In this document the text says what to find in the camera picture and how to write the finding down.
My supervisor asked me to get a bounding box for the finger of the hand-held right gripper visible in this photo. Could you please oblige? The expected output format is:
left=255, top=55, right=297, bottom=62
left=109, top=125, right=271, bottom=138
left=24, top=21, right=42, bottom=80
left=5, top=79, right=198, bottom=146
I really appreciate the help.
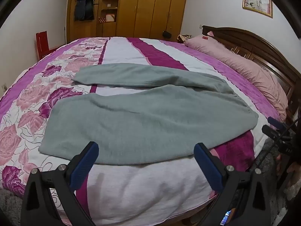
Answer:
left=268, top=117, right=287, bottom=130
left=262, top=125, right=284, bottom=143

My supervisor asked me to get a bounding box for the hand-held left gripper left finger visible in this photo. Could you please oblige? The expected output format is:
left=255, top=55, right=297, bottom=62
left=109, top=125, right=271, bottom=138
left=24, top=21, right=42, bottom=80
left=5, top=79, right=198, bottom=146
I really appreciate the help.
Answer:
left=21, top=142, right=99, bottom=226

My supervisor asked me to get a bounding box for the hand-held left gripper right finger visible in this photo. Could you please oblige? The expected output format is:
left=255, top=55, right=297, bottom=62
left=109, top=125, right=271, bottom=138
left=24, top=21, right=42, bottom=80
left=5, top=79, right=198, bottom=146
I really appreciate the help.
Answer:
left=194, top=143, right=279, bottom=226

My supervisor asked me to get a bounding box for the person's right hand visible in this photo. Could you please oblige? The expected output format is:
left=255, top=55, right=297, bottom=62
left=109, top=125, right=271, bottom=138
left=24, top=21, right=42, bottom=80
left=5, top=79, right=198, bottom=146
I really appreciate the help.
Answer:
left=276, top=154, right=301, bottom=177

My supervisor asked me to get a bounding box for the grey shaggy rug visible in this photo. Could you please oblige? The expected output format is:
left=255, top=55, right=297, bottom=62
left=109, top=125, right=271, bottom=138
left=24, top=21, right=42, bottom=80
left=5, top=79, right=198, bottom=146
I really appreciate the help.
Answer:
left=0, top=137, right=301, bottom=226

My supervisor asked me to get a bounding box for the pink pillow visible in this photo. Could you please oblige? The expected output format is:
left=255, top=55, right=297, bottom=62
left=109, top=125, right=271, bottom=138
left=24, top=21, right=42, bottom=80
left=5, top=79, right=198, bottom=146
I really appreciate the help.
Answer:
left=184, top=34, right=289, bottom=122

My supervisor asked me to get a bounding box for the dark wooden headboard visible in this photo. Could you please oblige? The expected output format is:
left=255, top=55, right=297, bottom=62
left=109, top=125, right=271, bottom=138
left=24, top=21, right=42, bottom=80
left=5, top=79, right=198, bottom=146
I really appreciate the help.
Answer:
left=202, top=25, right=301, bottom=125

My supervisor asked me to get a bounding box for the floral pink purple quilt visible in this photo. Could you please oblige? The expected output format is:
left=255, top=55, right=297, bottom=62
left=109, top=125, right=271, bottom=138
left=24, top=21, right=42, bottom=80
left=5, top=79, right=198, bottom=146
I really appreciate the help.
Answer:
left=0, top=37, right=281, bottom=226

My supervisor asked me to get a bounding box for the beige bag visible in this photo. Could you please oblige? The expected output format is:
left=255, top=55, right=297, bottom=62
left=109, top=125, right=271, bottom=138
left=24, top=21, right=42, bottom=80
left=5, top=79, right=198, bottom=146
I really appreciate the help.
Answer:
left=177, top=34, right=194, bottom=44

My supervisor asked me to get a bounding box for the red slatted chair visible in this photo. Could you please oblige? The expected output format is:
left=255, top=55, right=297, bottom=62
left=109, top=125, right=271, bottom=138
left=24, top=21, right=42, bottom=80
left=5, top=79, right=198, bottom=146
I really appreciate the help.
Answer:
left=36, top=31, right=57, bottom=60

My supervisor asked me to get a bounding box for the dark hanging jacket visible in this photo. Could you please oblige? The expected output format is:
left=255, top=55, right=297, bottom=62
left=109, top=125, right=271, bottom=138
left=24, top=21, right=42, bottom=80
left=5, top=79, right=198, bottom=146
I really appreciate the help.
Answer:
left=74, top=0, right=96, bottom=21

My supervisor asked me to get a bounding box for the wooden wardrobe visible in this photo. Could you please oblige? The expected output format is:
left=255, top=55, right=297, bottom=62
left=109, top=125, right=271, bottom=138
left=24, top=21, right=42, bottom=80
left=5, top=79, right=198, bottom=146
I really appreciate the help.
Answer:
left=62, top=0, right=189, bottom=45

